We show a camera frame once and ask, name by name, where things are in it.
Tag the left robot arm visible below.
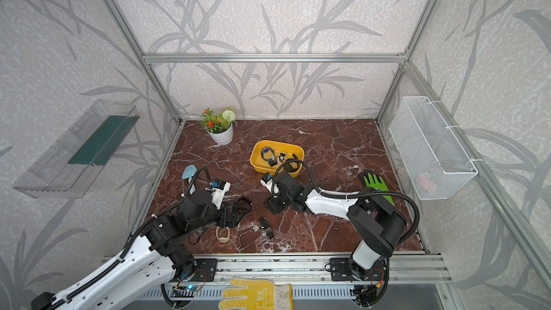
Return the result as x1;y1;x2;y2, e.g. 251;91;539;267
31;167;253;309

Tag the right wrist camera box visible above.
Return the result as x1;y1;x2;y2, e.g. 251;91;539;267
261;172;275;194

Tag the white wire mesh basket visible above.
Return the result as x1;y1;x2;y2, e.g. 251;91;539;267
389;96;478;200

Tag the translucent blue watch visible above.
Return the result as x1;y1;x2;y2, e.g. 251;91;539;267
261;146;277;167

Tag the yellow plastic storage box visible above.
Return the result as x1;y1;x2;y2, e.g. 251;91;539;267
250;140;305;177

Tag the light blue garden trowel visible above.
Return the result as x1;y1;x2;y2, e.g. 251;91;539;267
182;164;197;194

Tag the white ribbed flower pot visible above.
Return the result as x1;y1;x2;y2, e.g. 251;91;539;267
208;124;233;146

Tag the cream strap watch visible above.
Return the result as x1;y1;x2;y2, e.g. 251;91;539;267
276;152;288;164

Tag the artificial green flower plant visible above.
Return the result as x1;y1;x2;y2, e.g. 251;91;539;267
200;108;236;133

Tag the green and black work glove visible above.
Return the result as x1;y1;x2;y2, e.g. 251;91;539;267
359;170;389;192

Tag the clear acrylic wall shelf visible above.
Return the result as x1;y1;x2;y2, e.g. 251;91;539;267
13;100;140;199

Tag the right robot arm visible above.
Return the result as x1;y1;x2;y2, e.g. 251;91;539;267
261;166;420;308

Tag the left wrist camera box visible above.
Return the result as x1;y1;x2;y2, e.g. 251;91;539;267
210;179;230;210

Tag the yellow knit work glove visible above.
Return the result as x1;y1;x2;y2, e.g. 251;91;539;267
218;278;294;310

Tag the rugged black digital watch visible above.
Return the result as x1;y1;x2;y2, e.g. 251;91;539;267
232;197;253;223

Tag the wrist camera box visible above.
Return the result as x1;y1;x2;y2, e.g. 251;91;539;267
261;172;275;194
210;179;230;210

